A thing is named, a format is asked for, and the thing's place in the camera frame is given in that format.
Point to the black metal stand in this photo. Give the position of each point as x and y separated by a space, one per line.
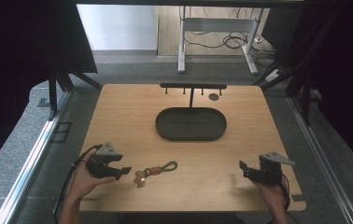
302 93
56 90

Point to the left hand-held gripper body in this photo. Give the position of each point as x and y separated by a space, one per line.
100 161

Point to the dark round disc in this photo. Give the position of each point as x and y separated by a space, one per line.
214 96

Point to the aluminium rail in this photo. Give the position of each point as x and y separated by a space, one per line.
317 155
25 168

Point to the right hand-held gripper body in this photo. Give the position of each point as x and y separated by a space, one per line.
269 169

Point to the black tape patch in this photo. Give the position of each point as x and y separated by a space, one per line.
44 102

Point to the white power strip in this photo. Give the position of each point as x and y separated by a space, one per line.
272 75

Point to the person's left hand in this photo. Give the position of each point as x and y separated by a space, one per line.
84 183

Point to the black key rack with tray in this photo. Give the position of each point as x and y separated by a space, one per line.
191 124

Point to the black curtain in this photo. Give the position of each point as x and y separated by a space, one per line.
336 77
25 62

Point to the person's right hand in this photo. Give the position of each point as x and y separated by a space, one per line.
272 196

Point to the white metal desk frame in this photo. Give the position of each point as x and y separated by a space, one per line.
218 24

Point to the black tape strip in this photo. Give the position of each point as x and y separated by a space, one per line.
298 198

